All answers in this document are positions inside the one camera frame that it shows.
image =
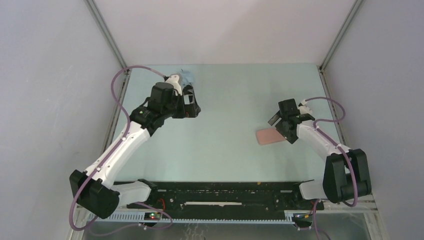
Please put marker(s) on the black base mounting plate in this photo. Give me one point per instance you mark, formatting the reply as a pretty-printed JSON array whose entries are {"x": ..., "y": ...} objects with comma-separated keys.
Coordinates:
[{"x": 228, "y": 200}]

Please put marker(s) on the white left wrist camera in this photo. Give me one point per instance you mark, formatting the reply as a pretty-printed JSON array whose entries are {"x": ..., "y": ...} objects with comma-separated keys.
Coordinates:
[{"x": 176, "y": 81}]

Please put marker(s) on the pink glasses case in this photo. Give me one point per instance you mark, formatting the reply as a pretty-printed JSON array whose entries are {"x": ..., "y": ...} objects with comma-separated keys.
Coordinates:
[{"x": 269, "y": 136}]

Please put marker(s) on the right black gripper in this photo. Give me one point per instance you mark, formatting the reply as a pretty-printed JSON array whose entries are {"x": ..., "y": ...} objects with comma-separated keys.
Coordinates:
[{"x": 288, "y": 135}]

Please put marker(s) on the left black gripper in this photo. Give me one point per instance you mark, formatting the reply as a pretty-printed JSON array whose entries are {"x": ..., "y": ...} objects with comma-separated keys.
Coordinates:
[{"x": 187, "y": 110}]

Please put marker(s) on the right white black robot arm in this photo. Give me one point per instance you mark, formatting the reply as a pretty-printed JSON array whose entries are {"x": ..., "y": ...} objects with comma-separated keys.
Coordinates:
[{"x": 346, "y": 175}]

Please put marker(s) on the grey cable duct rail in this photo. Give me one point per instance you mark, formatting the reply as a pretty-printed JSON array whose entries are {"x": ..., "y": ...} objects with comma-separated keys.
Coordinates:
[{"x": 140, "y": 217}]

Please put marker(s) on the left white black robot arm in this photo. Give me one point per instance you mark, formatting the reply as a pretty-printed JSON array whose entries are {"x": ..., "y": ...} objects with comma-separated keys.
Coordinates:
[{"x": 95, "y": 188}]

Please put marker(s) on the light blue cleaning cloth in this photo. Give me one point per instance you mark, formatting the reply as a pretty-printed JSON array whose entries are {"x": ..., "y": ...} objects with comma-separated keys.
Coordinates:
[{"x": 186, "y": 77}]

